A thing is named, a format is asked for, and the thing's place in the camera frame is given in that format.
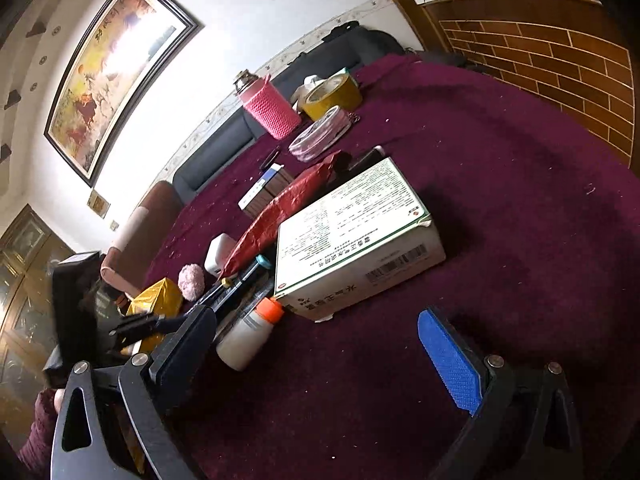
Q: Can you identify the person's left forearm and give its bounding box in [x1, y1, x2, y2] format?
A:
[19, 389, 65, 477]

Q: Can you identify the white crumpled tissue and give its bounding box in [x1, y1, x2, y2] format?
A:
[291, 75, 326, 111]

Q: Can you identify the white charger plug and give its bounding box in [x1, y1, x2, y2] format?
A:
[204, 233, 237, 278]

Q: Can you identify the dark grey sofa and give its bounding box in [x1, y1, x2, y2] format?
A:
[172, 22, 406, 201]

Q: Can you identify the pink pom-pom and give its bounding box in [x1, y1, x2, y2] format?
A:
[178, 264, 206, 302]

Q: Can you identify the wooden brick-pattern counter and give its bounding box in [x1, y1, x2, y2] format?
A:
[362, 0, 636, 166]

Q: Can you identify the white bottle with orange cap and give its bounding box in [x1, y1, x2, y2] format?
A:
[216, 296, 286, 372]

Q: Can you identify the white green-edged medicine box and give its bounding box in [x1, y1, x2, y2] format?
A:
[272, 156, 447, 323]

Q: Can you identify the round clear pink case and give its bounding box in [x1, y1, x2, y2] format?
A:
[289, 106, 352, 163]

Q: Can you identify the black phone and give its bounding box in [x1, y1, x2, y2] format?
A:
[345, 145, 386, 176]

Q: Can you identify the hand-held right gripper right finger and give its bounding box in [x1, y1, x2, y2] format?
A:
[417, 307, 586, 480]

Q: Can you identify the yellow tray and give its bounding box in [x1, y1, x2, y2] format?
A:
[120, 277, 185, 356]

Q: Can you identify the black rod with teal tip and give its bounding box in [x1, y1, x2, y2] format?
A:
[192, 254, 273, 311]

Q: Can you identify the brown upholstered chair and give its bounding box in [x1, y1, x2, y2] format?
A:
[100, 180, 186, 296]

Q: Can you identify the maroon tablecloth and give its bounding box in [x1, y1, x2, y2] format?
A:
[142, 55, 640, 480]

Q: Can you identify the red snack packet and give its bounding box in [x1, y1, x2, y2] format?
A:
[220, 150, 353, 278]

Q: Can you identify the framed wall painting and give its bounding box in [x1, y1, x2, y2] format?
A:
[44, 0, 205, 188]

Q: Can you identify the wooden glass-door cabinet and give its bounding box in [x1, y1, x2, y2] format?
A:
[0, 204, 76, 411]

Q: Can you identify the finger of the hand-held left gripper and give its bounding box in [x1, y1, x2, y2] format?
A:
[109, 310, 173, 343]

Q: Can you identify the bottle with pink knitted sleeve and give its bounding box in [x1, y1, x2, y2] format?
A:
[234, 71, 302, 141]

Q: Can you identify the small yellow wall plaque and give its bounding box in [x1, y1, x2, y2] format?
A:
[86, 189, 112, 220]

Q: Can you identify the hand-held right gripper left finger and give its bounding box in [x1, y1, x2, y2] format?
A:
[50, 304, 217, 480]

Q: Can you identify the yellow tape roll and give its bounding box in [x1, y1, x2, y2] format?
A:
[302, 72, 363, 122]

